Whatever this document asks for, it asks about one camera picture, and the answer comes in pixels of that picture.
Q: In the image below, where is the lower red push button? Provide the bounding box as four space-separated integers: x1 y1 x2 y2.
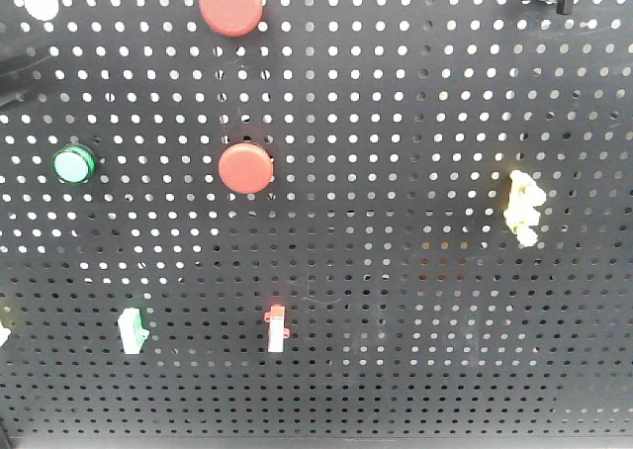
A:
218 142 274 194

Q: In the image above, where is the red push button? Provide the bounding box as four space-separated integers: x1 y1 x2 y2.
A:
199 0 263 38
218 142 274 194

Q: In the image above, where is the upper red push button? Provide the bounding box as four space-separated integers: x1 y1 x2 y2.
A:
199 0 263 38

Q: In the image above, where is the green illuminated push button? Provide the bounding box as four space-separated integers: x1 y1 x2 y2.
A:
51 143 98 184

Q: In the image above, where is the black perforated pegboard panel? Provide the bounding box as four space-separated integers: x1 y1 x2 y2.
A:
1 0 632 448

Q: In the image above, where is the white rocker switch red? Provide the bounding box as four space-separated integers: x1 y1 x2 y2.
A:
264 305 290 353

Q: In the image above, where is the yellow toggle switch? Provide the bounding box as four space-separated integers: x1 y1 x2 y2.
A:
503 170 547 247

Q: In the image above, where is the white rocker switch green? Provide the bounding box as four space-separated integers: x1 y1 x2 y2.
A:
117 308 149 355

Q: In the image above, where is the white rocker switch yellow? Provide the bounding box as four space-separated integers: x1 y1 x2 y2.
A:
0 306 12 347

